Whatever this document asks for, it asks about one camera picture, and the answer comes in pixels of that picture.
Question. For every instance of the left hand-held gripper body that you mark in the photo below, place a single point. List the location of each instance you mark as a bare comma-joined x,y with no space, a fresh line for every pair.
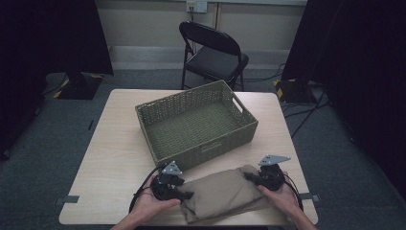
164,190

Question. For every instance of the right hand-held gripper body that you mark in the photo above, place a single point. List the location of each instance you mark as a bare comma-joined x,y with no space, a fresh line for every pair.
271,179

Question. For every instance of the beige cloth garment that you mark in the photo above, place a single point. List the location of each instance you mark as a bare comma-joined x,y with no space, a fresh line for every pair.
220,191

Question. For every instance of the green woven basket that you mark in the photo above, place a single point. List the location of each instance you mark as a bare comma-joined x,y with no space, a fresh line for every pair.
194,127

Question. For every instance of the person's right hand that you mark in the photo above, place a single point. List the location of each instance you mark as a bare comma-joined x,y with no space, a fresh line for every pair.
284,199

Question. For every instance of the person's left hand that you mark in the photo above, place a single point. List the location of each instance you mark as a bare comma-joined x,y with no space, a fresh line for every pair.
146,207

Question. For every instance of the grey tape strip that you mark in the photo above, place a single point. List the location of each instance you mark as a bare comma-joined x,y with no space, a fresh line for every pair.
311,197
67,200

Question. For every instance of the black stand base yellow stripes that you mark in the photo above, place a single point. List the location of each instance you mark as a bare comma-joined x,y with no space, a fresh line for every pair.
292,91
76,86

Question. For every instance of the black folding chair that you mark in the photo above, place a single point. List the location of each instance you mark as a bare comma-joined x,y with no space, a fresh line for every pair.
212,60

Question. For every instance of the black curtain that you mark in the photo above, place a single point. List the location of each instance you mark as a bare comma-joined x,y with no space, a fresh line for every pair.
48,38
360,64

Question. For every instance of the white wall socket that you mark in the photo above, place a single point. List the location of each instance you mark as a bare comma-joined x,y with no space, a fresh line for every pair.
197,5

